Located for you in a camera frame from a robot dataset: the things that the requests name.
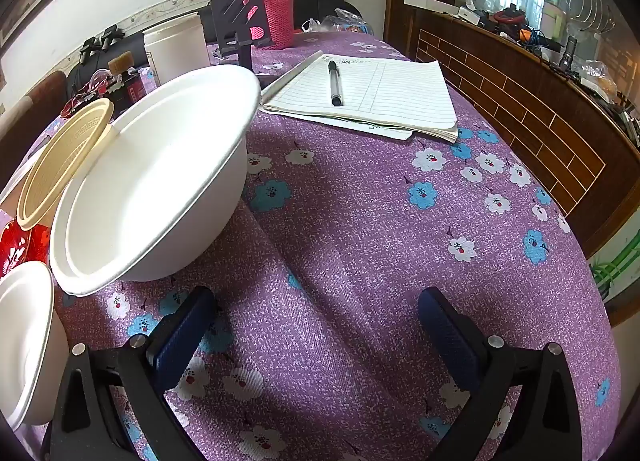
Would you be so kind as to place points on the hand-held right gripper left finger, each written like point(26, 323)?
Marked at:
point(180, 336)

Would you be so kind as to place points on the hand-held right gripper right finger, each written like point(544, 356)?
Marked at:
point(452, 336)

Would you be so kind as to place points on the large white bowl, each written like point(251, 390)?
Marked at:
point(150, 191)

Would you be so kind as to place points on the small white bowl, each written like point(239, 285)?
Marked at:
point(25, 331)

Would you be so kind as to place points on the red plate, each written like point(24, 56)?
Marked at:
point(20, 246)

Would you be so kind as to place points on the beige plastic bowl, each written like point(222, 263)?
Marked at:
point(55, 166)

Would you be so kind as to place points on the purple floral tablecloth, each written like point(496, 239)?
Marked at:
point(350, 241)

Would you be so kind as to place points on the wooden brick-pattern counter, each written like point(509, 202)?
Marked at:
point(525, 101)

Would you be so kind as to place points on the dark bottle with red label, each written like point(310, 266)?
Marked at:
point(131, 88)

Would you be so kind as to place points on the lined paper notebook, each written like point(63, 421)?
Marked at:
point(380, 91)

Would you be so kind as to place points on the red plastic basket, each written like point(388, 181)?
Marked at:
point(85, 97)

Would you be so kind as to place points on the brown armchair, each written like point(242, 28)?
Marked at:
point(30, 106)

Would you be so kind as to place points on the black pen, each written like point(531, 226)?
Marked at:
point(335, 86)

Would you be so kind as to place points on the white plastic jar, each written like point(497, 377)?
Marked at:
point(175, 51)

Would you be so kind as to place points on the black flashlight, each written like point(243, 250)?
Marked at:
point(569, 53)

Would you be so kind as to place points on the black phone stand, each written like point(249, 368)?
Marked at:
point(230, 8)

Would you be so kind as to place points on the clear plastic bag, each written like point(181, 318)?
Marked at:
point(345, 21)

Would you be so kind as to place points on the white flat box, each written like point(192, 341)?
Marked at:
point(430, 3)

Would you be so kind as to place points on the pink bottle with knitted sleeve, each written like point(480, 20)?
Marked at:
point(277, 11)

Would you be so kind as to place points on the black sofa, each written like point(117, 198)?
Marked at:
point(320, 1)

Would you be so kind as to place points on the green bamboo wall sticker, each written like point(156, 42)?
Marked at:
point(612, 271)

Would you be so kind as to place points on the black clamp mount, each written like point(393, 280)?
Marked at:
point(91, 47)
point(111, 37)

